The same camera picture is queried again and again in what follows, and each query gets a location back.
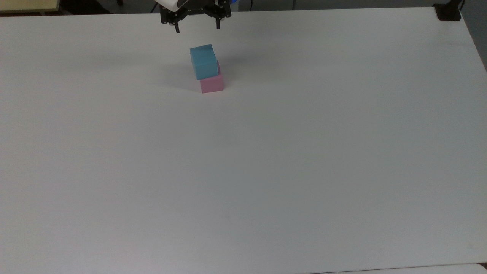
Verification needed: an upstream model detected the pink cube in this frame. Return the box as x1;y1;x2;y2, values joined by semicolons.
200;60;224;94

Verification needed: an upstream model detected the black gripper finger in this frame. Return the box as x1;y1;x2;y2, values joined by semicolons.
204;1;232;30
159;7;191;34

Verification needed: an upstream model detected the blue cube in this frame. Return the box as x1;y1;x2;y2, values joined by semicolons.
189;44;218;81

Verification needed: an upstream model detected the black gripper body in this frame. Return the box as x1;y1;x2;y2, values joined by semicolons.
178;0;222;12

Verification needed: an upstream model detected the black table clamp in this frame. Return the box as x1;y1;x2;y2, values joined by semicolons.
433;0;465;22

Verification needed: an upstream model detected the beige wooden desk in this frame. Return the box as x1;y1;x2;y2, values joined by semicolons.
0;0;61;14

